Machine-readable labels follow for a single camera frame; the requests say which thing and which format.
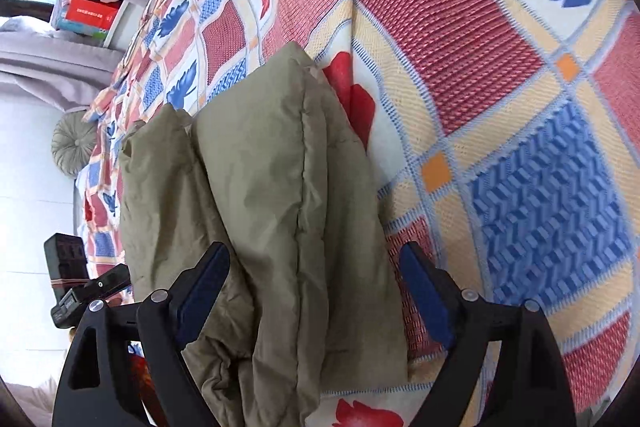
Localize grey curtain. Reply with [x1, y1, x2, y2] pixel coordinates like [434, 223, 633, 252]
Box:
[0, 0, 211, 112]

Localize leaf patterned patchwork blanket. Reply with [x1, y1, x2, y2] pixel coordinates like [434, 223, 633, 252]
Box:
[75, 0, 640, 427]

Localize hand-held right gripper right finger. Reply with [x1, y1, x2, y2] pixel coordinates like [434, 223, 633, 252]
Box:
[400, 241, 578, 427]

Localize khaki puffer jacket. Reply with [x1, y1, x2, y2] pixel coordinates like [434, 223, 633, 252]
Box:
[118, 42, 410, 427]

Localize red and teal boxes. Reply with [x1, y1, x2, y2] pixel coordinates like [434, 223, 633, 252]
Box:
[52, 0, 110, 48]

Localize round grey cushion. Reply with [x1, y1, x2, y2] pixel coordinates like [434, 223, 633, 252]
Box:
[50, 111, 97, 178]

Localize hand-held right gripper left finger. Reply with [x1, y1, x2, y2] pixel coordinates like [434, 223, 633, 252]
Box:
[51, 241, 232, 427]

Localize red cardboard box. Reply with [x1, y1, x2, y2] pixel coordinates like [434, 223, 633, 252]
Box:
[66, 0, 122, 34]

